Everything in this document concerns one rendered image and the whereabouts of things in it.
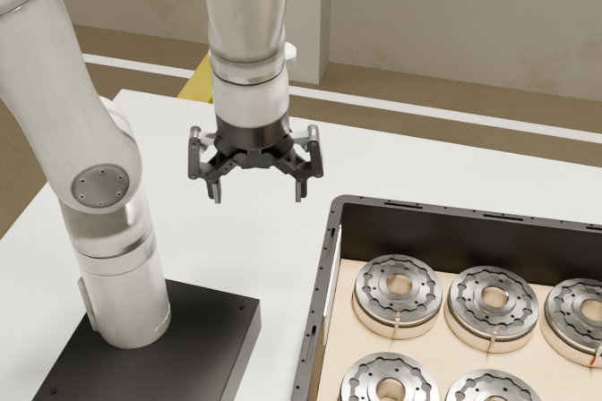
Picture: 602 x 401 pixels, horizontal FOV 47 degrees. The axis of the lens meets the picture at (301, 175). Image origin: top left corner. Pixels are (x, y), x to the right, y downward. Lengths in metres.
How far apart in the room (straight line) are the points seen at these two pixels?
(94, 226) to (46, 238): 0.40
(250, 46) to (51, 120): 0.18
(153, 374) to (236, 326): 0.12
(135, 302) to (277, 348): 0.22
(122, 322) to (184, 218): 0.31
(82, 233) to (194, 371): 0.23
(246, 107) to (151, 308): 0.32
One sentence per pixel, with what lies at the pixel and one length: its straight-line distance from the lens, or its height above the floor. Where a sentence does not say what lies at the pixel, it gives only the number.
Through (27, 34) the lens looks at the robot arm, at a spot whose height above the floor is 1.22.
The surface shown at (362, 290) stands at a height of 0.86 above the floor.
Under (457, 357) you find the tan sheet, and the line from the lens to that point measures 0.82.
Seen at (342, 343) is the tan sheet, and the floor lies 0.83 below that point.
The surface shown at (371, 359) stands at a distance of 0.77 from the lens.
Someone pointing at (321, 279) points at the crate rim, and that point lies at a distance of 0.74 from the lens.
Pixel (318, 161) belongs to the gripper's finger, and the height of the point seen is 1.02.
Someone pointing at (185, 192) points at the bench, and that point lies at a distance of 1.18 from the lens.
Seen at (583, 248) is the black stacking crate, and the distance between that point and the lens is 0.87.
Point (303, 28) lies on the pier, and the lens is 2.54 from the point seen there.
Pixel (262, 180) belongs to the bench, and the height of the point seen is 0.70.
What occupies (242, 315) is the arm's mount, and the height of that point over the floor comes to 0.76.
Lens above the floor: 1.50
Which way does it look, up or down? 42 degrees down
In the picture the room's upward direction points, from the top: straight up
